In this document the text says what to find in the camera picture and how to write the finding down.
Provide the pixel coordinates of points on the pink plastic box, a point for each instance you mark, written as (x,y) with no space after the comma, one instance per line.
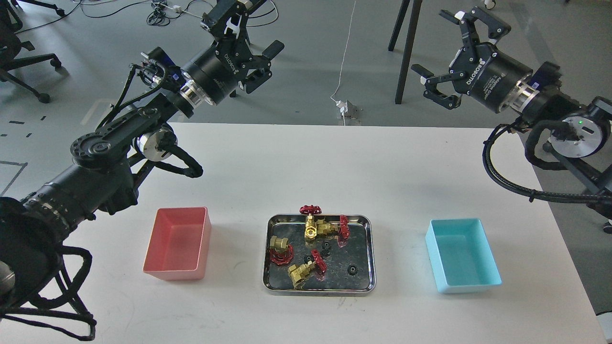
(179,242)

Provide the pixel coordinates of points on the brass valve on tray rim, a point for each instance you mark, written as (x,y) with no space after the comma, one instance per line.
(310,223)

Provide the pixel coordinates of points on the brass valve red handwheel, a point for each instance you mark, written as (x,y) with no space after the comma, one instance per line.
(280,251)

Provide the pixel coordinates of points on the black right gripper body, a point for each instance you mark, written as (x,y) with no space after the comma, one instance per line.
(489,76)

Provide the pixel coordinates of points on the light blue plastic box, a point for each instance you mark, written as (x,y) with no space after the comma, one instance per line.
(460,256)

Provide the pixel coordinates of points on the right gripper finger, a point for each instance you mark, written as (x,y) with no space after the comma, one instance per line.
(466,21)
(430,82)

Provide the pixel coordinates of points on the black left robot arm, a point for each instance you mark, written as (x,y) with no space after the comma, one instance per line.
(40,275)

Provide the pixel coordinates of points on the brass valve right red wheel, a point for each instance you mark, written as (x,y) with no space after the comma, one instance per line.
(325,228)

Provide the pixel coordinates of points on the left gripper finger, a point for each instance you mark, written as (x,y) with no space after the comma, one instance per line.
(228,18)
(256,69)

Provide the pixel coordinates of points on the black stand legs right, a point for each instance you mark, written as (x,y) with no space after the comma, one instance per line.
(409,42)

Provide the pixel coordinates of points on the brass valve tray front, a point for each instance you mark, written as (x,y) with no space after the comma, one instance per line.
(299,274)

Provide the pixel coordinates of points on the stainless steel tray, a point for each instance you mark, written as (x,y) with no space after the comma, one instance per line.
(356,250)

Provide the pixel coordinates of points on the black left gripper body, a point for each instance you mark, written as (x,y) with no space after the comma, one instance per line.
(208,77)

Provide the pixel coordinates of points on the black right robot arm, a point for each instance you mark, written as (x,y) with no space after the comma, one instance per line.
(561,131)

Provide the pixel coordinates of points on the white power adapter on floor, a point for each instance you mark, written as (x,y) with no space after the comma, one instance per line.
(347,110)

